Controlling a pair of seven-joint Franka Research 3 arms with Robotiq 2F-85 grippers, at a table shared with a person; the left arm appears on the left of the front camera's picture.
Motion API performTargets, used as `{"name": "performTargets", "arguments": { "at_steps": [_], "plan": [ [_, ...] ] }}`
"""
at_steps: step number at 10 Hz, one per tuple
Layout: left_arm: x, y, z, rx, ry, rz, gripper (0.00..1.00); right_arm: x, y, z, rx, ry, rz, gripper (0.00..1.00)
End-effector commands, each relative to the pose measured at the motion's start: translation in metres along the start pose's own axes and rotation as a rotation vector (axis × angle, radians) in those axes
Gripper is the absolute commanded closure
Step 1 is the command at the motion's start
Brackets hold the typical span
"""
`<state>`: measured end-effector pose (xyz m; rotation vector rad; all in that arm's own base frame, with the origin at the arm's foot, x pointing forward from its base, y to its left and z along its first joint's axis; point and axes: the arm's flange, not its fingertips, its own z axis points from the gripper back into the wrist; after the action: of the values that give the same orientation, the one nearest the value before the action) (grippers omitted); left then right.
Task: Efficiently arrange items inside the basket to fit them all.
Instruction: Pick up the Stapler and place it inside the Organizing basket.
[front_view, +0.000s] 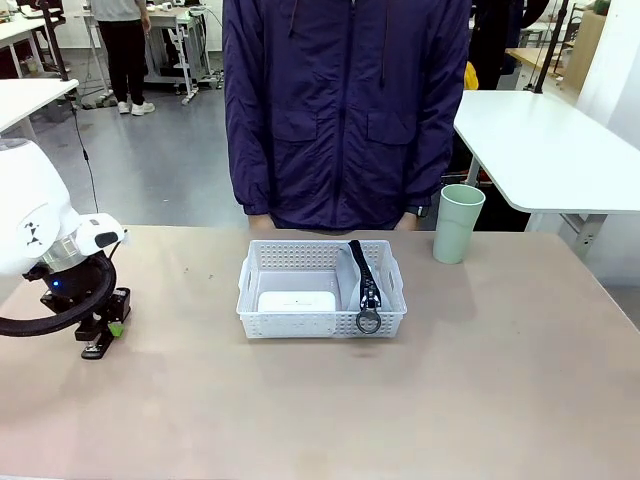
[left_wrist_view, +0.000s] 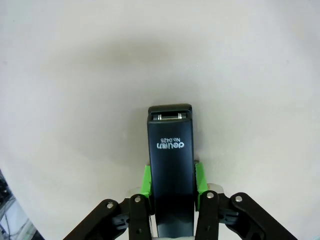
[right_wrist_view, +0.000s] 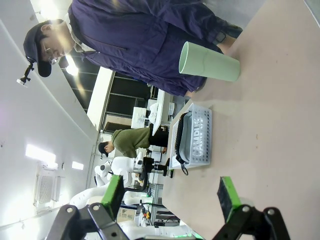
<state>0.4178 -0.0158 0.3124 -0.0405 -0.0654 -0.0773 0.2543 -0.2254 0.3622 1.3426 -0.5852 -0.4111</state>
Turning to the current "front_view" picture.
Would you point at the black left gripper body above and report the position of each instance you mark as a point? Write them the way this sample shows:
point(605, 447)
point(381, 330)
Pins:
point(70, 287)

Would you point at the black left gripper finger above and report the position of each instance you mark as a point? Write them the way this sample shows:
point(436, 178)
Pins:
point(120, 315)
point(90, 330)

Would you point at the black stapler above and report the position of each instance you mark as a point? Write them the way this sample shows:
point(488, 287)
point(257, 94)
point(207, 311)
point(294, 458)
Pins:
point(96, 352)

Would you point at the white rectangular box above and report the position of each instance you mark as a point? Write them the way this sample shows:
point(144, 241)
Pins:
point(295, 301)

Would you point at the grey pouch with black zipper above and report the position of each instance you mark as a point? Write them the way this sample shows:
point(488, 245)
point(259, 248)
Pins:
point(350, 285)

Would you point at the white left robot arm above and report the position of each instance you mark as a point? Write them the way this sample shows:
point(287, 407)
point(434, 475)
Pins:
point(25, 200)

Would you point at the white perforated plastic basket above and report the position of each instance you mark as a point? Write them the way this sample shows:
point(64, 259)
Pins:
point(290, 325)

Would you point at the person's right hand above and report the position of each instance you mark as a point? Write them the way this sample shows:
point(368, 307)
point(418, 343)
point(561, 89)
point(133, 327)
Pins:
point(260, 222)

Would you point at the person's left hand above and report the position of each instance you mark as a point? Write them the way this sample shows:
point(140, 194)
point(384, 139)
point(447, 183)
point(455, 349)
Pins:
point(406, 222)

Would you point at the white side table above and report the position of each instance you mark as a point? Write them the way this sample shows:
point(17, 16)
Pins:
point(30, 100)

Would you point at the black stand with clamp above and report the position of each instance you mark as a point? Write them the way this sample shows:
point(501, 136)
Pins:
point(55, 40)

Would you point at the person in black trousers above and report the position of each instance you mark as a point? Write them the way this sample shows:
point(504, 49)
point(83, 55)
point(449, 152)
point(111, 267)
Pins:
point(125, 45)

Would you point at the white background desk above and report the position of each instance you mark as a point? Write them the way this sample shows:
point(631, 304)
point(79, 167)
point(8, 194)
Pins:
point(20, 30)

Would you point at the white height-adjustable desk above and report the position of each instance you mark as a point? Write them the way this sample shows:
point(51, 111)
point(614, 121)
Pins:
point(175, 30)

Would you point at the person in navy jacket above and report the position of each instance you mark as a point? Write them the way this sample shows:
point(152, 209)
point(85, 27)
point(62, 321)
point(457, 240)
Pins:
point(340, 110)

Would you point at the black wrist watch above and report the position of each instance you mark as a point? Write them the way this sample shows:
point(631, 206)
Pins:
point(420, 211)

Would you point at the pale green plastic cup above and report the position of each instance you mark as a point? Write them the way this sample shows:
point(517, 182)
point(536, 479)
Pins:
point(457, 225)

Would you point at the yellow cloth item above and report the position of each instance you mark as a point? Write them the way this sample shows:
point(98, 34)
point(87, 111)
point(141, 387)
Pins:
point(471, 76)

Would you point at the large white table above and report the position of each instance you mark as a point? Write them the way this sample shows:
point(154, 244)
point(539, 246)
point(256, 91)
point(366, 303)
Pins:
point(550, 150)

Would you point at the person in dark clothes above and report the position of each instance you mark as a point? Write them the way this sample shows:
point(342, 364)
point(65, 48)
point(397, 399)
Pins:
point(497, 40)

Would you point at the wooden background table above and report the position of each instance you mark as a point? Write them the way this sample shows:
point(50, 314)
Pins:
point(530, 56)

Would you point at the brown cardboard panel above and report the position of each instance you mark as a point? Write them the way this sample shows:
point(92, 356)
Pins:
point(582, 50)

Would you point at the black camera stand pole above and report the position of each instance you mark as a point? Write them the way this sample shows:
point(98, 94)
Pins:
point(547, 55)

